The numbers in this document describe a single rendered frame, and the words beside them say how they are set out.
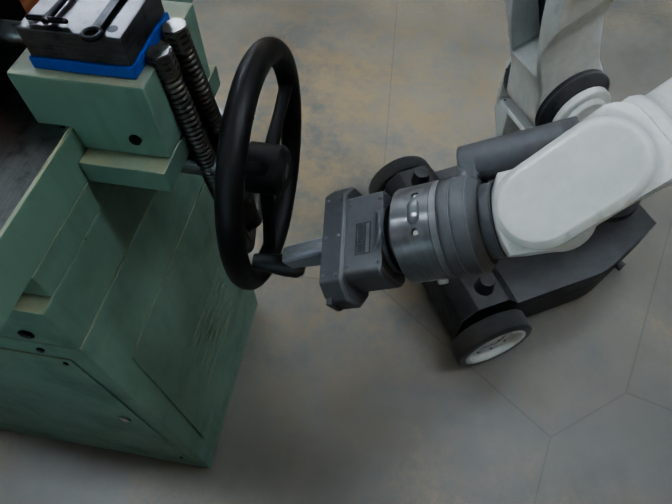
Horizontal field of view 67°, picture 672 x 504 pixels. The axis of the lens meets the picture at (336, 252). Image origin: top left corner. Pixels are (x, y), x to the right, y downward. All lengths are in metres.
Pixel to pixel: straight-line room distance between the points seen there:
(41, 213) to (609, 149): 0.48
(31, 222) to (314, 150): 1.32
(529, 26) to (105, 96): 0.74
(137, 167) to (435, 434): 0.98
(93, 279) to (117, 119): 0.20
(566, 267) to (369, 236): 0.99
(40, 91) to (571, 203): 0.47
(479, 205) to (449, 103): 1.58
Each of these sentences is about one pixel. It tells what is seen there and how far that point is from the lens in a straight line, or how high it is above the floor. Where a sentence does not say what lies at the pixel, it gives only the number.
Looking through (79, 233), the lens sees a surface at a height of 0.81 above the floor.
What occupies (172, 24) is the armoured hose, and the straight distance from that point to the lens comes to 0.55.
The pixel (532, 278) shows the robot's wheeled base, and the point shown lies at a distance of 1.35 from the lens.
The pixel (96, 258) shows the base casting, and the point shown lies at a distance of 0.64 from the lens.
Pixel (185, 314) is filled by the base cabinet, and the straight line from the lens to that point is 0.92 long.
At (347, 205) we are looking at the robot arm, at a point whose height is 0.87.
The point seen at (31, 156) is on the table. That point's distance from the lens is 0.57.
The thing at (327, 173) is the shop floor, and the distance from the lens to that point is 1.69.
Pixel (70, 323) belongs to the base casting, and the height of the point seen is 0.75.
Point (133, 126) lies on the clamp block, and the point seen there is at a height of 0.91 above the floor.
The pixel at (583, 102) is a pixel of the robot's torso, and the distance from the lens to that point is 1.02.
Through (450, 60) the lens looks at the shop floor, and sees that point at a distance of 2.19.
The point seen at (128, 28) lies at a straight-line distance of 0.51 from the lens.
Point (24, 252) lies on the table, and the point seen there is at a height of 0.87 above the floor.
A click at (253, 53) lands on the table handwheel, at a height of 0.95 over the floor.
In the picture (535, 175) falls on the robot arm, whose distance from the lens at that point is 0.39.
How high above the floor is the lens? 1.25
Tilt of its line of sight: 57 degrees down
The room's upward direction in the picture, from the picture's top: straight up
